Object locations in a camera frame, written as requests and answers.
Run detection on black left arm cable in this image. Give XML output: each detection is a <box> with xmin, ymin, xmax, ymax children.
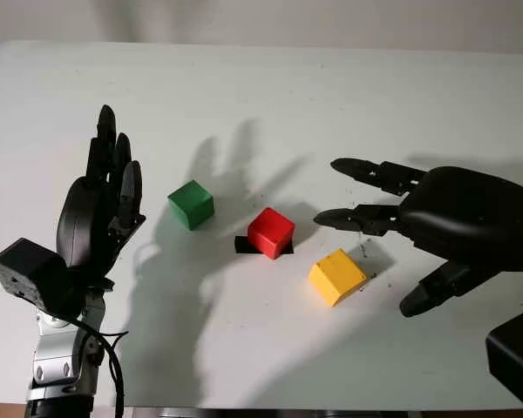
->
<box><xmin>54</xmin><ymin>313</ymin><xmax>130</xmax><ymax>418</ymax></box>

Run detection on black tape patch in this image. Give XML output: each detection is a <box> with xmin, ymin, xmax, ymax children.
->
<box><xmin>234</xmin><ymin>234</ymin><xmax>295</xmax><ymax>256</ymax></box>

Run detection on yellow wooden block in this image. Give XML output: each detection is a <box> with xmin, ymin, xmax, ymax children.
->
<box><xmin>308</xmin><ymin>247</ymin><xmax>369</xmax><ymax>308</ymax></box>

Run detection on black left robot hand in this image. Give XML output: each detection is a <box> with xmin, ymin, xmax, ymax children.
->
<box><xmin>55</xmin><ymin>104</ymin><xmax>147</xmax><ymax>289</ymax></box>

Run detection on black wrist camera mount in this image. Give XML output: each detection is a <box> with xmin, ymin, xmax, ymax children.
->
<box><xmin>0</xmin><ymin>237</ymin><xmax>73</xmax><ymax>317</ymax></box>
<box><xmin>485</xmin><ymin>302</ymin><xmax>523</xmax><ymax>409</ymax></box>

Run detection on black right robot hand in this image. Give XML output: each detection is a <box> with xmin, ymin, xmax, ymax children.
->
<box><xmin>313</xmin><ymin>157</ymin><xmax>523</xmax><ymax>319</ymax></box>

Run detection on red wooden block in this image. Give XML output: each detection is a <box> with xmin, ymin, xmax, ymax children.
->
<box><xmin>247</xmin><ymin>206</ymin><xmax>296</xmax><ymax>260</ymax></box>

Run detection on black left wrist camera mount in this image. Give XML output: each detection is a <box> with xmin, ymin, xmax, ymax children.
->
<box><xmin>0</xmin><ymin>237</ymin><xmax>73</xmax><ymax>317</ymax></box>

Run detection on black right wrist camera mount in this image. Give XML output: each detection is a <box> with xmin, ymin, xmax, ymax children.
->
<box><xmin>485</xmin><ymin>302</ymin><xmax>523</xmax><ymax>409</ymax></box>

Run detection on green wooden block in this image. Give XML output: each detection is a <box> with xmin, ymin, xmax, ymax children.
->
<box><xmin>167</xmin><ymin>179</ymin><xmax>215</xmax><ymax>232</ymax></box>

